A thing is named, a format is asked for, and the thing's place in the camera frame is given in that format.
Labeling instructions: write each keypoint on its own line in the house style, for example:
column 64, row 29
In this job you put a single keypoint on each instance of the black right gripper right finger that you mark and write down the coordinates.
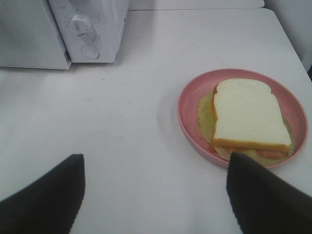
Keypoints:
column 263, row 203

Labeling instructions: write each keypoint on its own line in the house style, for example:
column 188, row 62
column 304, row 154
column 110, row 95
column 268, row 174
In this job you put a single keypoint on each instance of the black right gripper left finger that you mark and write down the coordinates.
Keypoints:
column 50, row 204

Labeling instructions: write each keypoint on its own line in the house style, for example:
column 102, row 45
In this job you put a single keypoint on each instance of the white bread sandwich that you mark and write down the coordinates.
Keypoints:
column 243, row 115

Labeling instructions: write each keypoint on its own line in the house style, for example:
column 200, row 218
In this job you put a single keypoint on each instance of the pink round plate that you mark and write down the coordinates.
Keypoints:
column 196, row 89

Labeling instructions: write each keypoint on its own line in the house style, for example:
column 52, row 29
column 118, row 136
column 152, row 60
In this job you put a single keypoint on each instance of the round microwave door button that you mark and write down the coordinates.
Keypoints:
column 90, row 51

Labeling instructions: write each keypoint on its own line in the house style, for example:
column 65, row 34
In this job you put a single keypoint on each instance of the white microwave oven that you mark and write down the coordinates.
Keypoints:
column 107, row 17

